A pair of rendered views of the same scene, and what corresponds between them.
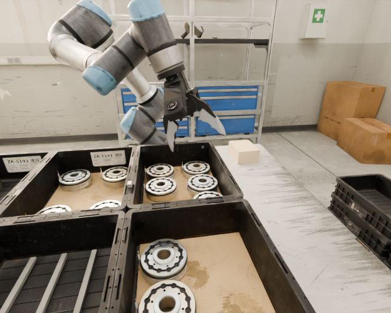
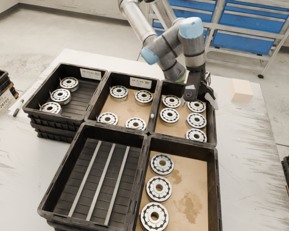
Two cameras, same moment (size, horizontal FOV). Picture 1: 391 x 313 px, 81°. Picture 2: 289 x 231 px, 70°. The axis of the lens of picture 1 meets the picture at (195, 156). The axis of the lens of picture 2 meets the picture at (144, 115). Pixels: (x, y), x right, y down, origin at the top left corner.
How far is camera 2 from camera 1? 0.39 m
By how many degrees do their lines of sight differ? 25
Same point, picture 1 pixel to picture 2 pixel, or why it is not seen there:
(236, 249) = (201, 171)
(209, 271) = (182, 178)
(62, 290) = (113, 162)
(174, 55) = (200, 60)
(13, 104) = not seen: outside the picture
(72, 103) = not seen: outside the picture
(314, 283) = (241, 200)
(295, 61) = not seen: outside the picture
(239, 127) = (255, 46)
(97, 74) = (149, 56)
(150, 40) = (187, 50)
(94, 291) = (127, 168)
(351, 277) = (265, 205)
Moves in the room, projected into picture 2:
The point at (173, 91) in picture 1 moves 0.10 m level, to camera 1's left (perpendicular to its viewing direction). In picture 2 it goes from (192, 83) to (166, 75)
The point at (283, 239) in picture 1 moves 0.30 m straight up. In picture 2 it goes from (236, 169) to (265, 134)
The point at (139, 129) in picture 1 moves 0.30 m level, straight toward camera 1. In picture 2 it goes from (164, 61) to (163, 93)
